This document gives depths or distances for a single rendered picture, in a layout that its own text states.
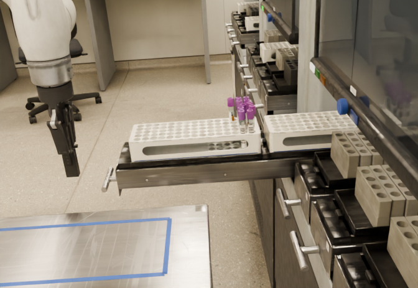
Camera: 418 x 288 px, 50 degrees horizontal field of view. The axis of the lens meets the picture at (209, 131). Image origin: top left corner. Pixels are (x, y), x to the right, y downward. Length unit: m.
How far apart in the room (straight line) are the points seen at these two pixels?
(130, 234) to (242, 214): 1.46
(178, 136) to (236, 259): 1.04
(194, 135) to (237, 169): 0.13
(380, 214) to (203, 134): 0.43
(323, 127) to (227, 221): 1.23
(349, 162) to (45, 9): 0.66
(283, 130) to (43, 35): 0.54
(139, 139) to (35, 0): 0.35
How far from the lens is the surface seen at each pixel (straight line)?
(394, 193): 0.79
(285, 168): 1.03
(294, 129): 1.03
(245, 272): 1.91
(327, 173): 0.94
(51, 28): 0.96
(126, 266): 0.73
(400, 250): 0.71
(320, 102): 1.14
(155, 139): 1.00
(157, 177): 1.02
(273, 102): 1.39
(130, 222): 0.82
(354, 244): 0.79
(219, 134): 1.01
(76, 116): 3.50
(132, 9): 4.54
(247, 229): 2.13
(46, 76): 0.99
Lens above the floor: 1.29
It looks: 25 degrees down
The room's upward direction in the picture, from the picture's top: 4 degrees counter-clockwise
